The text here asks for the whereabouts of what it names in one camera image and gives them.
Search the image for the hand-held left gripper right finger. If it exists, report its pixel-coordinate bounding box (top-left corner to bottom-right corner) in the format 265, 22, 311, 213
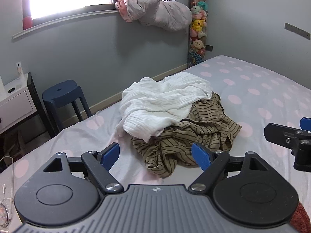
188, 142, 270, 193

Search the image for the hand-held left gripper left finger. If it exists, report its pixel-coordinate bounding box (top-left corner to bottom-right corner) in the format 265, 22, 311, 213
42, 142, 123, 195

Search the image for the brown striped garment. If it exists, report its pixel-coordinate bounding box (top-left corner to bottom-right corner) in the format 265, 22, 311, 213
131, 93, 243, 178

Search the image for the white crinkled shirt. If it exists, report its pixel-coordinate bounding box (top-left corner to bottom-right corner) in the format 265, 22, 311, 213
115, 73, 213, 137

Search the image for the bed with pink-dotted sheet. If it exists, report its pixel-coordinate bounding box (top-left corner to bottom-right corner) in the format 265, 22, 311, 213
0, 55, 311, 233

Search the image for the dark blue plastic stool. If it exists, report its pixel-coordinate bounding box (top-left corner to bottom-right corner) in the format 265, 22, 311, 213
42, 80, 92, 136

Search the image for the person's rust red clothing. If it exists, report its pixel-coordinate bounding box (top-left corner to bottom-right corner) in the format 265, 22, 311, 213
290, 201, 311, 233

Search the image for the round pink trinket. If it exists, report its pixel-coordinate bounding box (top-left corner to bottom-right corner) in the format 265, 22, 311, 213
0, 200, 12, 227

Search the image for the white cream tube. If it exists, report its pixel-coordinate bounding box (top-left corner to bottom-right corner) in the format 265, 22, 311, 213
15, 62, 25, 80

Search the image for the clear tube of plush toys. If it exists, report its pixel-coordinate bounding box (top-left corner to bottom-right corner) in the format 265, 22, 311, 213
187, 0, 210, 67

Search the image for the white window sill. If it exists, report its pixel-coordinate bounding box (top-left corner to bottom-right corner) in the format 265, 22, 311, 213
12, 8, 119, 39

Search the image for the red cylinder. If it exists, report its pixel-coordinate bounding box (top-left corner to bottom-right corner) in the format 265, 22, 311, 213
22, 16, 33, 30

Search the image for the grey wall strip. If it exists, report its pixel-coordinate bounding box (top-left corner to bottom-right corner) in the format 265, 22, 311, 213
284, 22, 311, 40

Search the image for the white nightstand with black frame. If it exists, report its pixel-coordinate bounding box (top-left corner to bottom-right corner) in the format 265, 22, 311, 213
0, 71, 57, 139

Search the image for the white earphone cable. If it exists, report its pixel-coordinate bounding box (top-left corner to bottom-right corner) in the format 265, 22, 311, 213
0, 156, 14, 199

